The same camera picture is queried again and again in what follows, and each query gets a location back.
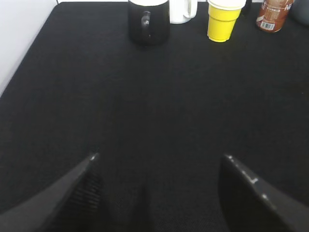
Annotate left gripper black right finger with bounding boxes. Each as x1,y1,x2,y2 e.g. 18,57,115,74
218,154,309,232

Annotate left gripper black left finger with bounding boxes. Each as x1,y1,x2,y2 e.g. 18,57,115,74
0,153,102,232

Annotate yellow paper cup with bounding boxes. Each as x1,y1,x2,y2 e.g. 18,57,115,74
207,0,246,43

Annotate black mat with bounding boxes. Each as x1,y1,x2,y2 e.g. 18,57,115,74
0,2,309,232

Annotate brown coffee drink bottle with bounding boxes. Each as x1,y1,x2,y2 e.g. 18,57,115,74
256,0,294,33

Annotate black ceramic mug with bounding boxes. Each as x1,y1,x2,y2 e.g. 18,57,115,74
127,0,170,46

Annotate grey bottle base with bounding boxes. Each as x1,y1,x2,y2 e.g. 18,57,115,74
289,0,309,26

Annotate white ceramic mug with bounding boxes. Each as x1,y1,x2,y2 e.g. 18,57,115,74
169,0,197,24

